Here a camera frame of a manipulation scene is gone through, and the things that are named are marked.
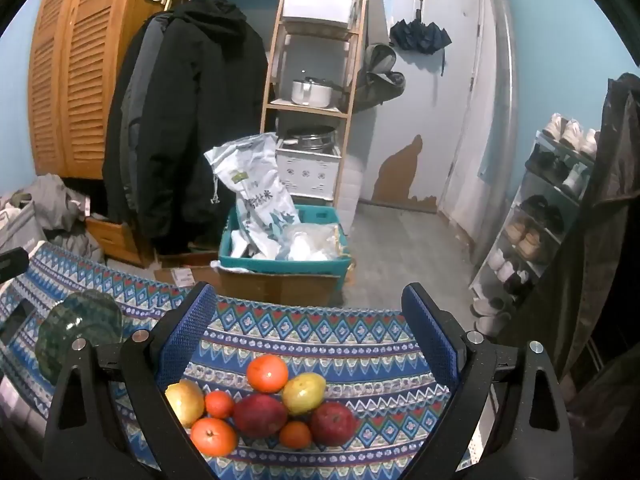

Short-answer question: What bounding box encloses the red apple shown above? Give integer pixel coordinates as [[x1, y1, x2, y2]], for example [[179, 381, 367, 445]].
[[308, 402, 357, 446], [233, 393, 289, 437]]

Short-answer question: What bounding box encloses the black hooded coat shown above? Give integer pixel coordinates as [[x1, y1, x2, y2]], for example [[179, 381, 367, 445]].
[[102, 0, 271, 256]]

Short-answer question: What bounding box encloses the green glass bowl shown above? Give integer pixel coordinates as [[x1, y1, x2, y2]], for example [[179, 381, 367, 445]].
[[36, 290, 123, 386]]

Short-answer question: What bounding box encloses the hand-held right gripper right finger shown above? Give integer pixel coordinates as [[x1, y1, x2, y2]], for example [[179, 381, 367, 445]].
[[400, 282, 576, 480]]

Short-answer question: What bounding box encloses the wooden drawer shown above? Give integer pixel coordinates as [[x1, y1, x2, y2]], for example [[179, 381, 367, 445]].
[[85, 215, 156, 267]]

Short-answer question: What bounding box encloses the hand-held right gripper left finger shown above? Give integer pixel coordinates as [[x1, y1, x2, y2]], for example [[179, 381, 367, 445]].
[[42, 281, 221, 480]]

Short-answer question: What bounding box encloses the pile of grey clothes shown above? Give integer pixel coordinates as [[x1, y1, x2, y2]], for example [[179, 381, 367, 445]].
[[0, 174, 106, 263]]

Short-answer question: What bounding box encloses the wooden louvered wardrobe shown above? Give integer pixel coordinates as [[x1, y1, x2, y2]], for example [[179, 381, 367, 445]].
[[27, 0, 156, 181]]

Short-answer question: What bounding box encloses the yellow red mango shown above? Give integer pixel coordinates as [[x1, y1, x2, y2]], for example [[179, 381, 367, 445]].
[[165, 379, 206, 429]]

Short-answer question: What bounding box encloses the group of assorted shoes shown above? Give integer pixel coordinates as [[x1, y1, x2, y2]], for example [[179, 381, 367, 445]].
[[472, 112, 601, 336]]

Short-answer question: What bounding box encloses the cardboard box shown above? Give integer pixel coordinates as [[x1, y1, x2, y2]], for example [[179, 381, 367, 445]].
[[155, 252, 351, 307]]

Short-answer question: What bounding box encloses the dark blue folded umbrella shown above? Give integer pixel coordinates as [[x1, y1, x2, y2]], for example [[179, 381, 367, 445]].
[[389, 19, 453, 55]]

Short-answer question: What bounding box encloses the dark hanging coat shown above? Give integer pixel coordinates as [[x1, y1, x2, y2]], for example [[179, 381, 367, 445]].
[[500, 72, 640, 480]]

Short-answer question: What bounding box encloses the grey jacket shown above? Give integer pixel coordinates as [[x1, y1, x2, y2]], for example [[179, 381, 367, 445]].
[[120, 12, 173, 201]]

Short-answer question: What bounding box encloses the metal pipe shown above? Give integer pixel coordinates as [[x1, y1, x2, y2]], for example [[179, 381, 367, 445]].
[[477, 0, 518, 266]]

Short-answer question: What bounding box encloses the large orange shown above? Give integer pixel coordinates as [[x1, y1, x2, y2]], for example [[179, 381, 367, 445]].
[[190, 417, 238, 457], [246, 354, 289, 394]]

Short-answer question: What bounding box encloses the blue patterned blanket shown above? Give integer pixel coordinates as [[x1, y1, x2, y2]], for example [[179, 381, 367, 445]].
[[0, 242, 501, 480]]

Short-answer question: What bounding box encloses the white storage bin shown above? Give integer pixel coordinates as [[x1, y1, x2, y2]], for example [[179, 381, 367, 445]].
[[281, 0, 358, 28]]

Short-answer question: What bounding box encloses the white door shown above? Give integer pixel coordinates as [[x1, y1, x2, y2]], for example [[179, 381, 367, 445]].
[[372, 0, 488, 213]]

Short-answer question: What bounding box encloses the teal plastic crate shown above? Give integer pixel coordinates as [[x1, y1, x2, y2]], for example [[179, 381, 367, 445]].
[[218, 205, 353, 277]]

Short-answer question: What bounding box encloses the metal steamer pot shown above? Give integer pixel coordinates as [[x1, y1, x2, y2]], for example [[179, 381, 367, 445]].
[[282, 126, 338, 153]]

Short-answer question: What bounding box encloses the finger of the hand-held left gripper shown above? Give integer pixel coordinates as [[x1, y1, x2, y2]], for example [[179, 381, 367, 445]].
[[0, 247, 30, 283]]

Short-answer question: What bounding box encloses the metal cooking pot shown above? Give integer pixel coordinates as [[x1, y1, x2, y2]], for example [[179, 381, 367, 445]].
[[291, 77, 335, 108]]

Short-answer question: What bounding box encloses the grey green hanging bag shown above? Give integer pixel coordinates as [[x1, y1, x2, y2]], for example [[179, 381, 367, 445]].
[[357, 44, 406, 111]]

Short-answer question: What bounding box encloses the yellow green mango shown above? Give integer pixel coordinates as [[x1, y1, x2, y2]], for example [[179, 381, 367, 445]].
[[282, 372, 327, 416]]

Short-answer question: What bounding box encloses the clear plastic bag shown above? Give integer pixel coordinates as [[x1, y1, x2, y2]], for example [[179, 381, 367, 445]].
[[277, 222, 346, 261]]

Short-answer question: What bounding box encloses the shoe rack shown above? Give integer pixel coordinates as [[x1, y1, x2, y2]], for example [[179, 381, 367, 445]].
[[467, 112, 601, 336]]

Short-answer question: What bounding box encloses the small tangerine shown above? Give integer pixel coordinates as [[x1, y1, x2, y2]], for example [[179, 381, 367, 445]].
[[205, 391, 236, 420], [279, 421, 313, 450]]

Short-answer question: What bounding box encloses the white printed rice bag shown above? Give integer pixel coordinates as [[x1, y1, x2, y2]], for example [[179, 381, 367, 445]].
[[204, 132, 301, 261]]

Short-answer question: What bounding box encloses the wooden shelf rack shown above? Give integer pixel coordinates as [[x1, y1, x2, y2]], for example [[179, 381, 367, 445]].
[[260, 0, 371, 216]]

